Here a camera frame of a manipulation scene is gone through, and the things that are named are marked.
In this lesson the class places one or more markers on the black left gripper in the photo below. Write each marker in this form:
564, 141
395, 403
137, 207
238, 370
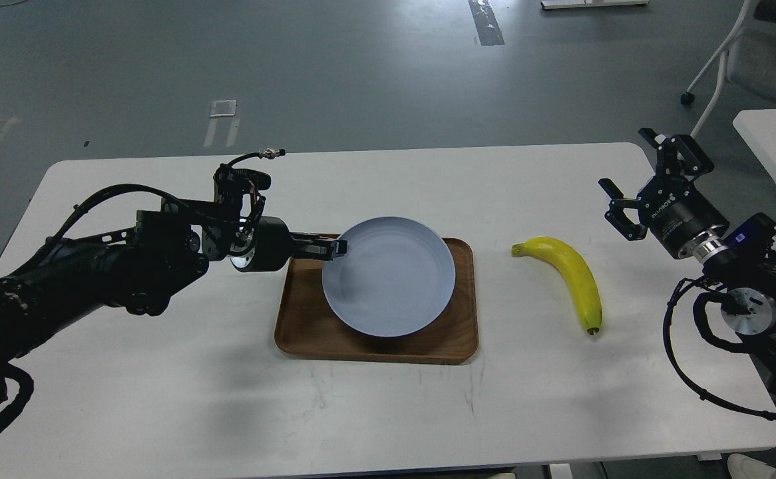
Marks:
273, 243

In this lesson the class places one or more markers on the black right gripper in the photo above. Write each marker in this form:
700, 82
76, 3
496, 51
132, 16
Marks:
669, 206

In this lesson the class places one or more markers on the light blue plate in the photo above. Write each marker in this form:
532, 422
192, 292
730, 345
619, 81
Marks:
396, 277

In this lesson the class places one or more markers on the yellow banana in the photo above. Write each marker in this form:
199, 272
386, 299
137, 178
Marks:
576, 274

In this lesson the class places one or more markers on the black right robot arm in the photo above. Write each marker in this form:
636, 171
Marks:
736, 309

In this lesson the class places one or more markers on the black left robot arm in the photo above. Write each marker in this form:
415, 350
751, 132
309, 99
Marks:
142, 267

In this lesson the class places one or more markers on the brown wooden tray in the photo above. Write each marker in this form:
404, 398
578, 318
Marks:
308, 328

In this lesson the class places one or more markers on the white office chair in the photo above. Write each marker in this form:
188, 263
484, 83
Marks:
745, 58

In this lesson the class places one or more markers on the white table base far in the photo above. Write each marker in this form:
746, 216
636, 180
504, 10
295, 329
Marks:
582, 4

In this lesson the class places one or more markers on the white shoe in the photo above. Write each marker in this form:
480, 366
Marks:
743, 466

